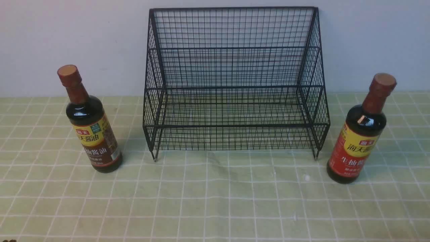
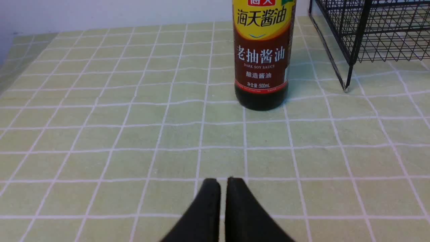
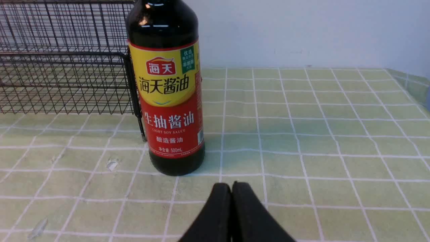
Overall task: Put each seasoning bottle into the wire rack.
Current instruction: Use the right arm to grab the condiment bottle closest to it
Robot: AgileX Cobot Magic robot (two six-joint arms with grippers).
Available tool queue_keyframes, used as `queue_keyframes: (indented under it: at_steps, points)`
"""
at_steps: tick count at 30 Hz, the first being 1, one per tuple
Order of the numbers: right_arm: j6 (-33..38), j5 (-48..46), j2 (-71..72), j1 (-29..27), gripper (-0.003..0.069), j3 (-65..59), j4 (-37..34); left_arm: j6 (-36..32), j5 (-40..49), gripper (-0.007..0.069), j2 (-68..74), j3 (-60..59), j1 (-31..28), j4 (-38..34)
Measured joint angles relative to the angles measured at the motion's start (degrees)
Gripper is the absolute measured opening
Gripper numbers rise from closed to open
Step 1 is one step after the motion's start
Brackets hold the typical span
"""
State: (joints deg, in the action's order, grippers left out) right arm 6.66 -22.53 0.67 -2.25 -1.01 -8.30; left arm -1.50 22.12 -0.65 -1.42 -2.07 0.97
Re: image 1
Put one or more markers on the brown label soy sauce bottle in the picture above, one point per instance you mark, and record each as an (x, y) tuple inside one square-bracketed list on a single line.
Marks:
[(90, 123)]

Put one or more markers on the red label soy sauce bottle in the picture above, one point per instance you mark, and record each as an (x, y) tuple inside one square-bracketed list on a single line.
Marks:
[(362, 128)]

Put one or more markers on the green checkered tablecloth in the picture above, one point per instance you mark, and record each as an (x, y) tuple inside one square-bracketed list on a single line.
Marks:
[(50, 192)]

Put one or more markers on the black wire mesh rack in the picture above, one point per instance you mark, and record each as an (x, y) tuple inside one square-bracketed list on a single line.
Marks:
[(235, 78)]

